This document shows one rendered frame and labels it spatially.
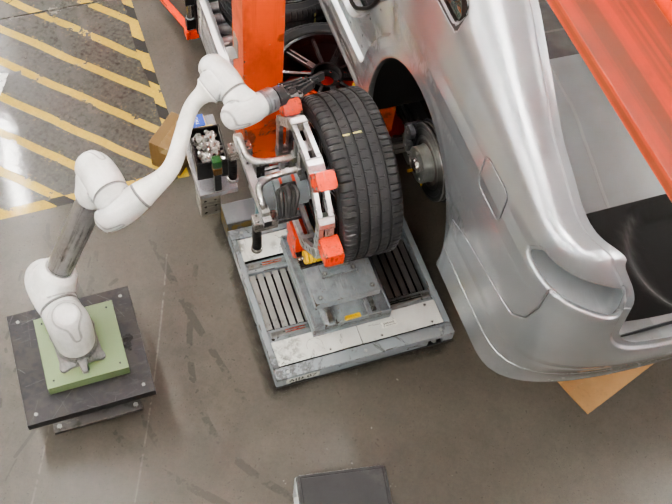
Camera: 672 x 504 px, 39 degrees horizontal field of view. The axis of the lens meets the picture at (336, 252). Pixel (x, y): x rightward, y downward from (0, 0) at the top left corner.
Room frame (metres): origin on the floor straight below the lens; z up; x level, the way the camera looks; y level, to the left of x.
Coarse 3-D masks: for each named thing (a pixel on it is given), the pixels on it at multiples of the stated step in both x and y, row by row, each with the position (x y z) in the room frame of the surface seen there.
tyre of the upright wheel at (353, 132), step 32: (320, 96) 2.38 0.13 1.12; (352, 96) 2.37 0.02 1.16; (320, 128) 2.19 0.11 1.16; (352, 128) 2.20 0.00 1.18; (384, 128) 2.22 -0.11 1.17; (352, 160) 2.08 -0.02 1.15; (384, 160) 2.11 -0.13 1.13; (352, 192) 1.99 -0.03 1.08; (384, 192) 2.02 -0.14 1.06; (352, 224) 1.92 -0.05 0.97; (384, 224) 1.96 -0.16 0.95; (352, 256) 1.91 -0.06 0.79
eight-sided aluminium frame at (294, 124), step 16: (288, 128) 2.26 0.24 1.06; (304, 128) 2.22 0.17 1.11; (288, 144) 2.37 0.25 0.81; (304, 144) 2.14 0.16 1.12; (304, 160) 2.09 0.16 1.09; (320, 160) 2.08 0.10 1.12; (304, 208) 2.21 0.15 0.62; (320, 208) 1.95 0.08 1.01; (304, 224) 2.15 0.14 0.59; (320, 224) 1.91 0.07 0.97; (304, 240) 2.04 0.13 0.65; (320, 256) 1.91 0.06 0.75
